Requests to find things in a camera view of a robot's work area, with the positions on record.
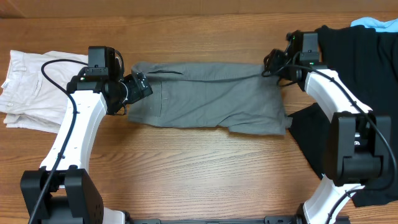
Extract grey shorts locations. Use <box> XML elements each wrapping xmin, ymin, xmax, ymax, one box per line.
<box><xmin>128</xmin><ymin>62</ymin><xmax>292</xmax><ymax>135</ymax></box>

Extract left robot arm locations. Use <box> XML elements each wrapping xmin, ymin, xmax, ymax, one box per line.
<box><xmin>20</xmin><ymin>46</ymin><xmax>153</xmax><ymax>224</ymax></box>

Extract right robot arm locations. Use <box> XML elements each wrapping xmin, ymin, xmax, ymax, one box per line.
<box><xmin>261</xmin><ymin>30</ymin><xmax>397</xmax><ymax>224</ymax></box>

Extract black polo shirt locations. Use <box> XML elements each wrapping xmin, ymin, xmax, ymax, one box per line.
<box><xmin>287</xmin><ymin>24</ymin><xmax>398</xmax><ymax>208</ymax></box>

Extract folded beige shorts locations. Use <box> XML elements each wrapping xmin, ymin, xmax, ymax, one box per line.
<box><xmin>1</xmin><ymin>50</ymin><xmax>88</xmax><ymax>133</ymax></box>

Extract light blue garment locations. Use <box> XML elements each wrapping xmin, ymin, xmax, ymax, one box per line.
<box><xmin>351</xmin><ymin>17</ymin><xmax>398</xmax><ymax>33</ymax></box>

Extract right black cable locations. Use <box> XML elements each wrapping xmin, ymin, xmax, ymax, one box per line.
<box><xmin>261</xmin><ymin>51</ymin><xmax>398</xmax><ymax>192</ymax></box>

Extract black cable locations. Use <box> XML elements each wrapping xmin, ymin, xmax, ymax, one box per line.
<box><xmin>261</xmin><ymin>51</ymin><xmax>398</xmax><ymax>192</ymax></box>
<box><xmin>27</xmin><ymin>58</ymin><xmax>90</xmax><ymax>224</ymax></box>

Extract left black cable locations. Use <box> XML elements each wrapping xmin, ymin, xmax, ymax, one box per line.
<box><xmin>27</xmin><ymin>58</ymin><xmax>90</xmax><ymax>224</ymax></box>

